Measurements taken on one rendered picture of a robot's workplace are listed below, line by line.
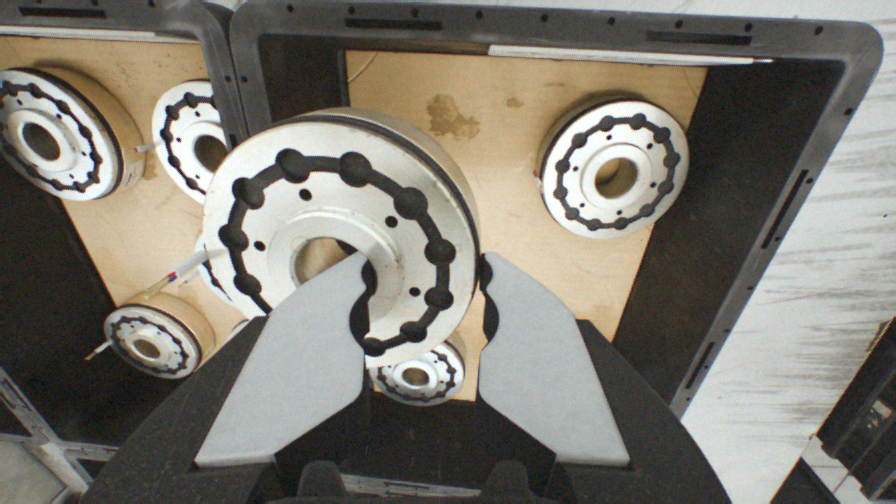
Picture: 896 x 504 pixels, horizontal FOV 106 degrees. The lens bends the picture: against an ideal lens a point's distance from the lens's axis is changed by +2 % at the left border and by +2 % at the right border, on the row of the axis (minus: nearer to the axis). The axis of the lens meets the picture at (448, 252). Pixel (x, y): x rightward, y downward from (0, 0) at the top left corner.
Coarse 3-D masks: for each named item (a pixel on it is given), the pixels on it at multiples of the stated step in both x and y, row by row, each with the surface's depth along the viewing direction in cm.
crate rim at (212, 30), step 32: (0, 0) 16; (32, 0) 16; (64, 0) 16; (96, 0) 16; (128, 0) 16; (160, 0) 16; (192, 0) 16; (192, 32) 16; (224, 32) 16; (224, 64) 17; (224, 96) 18; (224, 128) 18; (0, 352) 30; (32, 416) 33; (96, 448) 35
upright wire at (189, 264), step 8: (192, 256) 12; (200, 256) 13; (184, 264) 12; (192, 264) 12; (176, 272) 12; (184, 272) 12; (160, 280) 11; (168, 280) 11; (152, 288) 11; (160, 288) 11
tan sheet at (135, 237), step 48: (0, 48) 27; (48, 48) 27; (96, 48) 26; (144, 48) 26; (192, 48) 26; (144, 96) 28; (144, 144) 30; (144, 192) 32; (96, 240) 35; (144, 240) 34; (192, 240) 34; (144, 288) 38; (192, 288) 37
